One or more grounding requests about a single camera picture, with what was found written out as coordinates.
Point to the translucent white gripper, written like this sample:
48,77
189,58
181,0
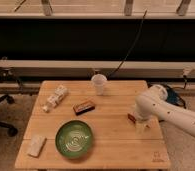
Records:
142,125

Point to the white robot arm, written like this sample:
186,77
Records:
153,102

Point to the blue power box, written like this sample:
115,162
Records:
174,98

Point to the brown chocolate bar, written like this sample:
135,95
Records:
83,107

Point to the clear plastic cup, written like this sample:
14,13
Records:
99,81

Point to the green ceramic bowl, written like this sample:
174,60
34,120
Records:
74,139

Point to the crushed plastic water bottle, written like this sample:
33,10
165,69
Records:
55,98

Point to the white wall plug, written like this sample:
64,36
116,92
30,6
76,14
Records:
186,71

